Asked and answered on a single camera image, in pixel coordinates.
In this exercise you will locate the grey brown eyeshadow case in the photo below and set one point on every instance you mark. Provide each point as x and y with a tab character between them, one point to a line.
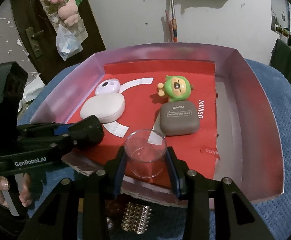
178	118

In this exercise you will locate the wall mirror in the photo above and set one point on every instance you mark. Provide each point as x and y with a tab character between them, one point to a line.
280	14

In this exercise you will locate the blue textured table cloth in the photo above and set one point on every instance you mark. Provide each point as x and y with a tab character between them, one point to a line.
168	222

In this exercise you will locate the dark wooden door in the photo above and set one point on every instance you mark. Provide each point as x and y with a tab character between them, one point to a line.
30	13

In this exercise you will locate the red brown ball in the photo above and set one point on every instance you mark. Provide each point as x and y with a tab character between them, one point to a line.
113	207

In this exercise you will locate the pink plush toys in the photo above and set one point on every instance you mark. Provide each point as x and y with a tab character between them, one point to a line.
67	10

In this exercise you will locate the silver studded cylinder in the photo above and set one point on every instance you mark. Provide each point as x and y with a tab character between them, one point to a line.
136	218

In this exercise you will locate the orange grey pole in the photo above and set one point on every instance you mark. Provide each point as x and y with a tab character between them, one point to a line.
173	23

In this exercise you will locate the purple cardboard box tray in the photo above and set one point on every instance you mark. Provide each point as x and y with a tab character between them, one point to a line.
238	135

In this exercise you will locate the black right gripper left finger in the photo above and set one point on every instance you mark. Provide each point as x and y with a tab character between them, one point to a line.
107	182

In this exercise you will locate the person's left hand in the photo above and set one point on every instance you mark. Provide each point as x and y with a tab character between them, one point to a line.
25	195

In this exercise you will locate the lilac round earbud case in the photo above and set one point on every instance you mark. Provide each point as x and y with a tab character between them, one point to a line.
108	86

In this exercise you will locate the white oval case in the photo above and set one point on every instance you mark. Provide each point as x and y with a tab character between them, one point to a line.
106	107

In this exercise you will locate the clear plastic bag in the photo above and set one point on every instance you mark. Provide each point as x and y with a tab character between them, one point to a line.
66	43

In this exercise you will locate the clear glass cup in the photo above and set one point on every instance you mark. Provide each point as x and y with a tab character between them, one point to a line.
146	149

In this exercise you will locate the green yellow bear figurine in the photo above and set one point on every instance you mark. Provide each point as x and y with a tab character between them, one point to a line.
175	88

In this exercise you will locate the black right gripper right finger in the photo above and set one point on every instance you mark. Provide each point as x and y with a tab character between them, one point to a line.
185	183

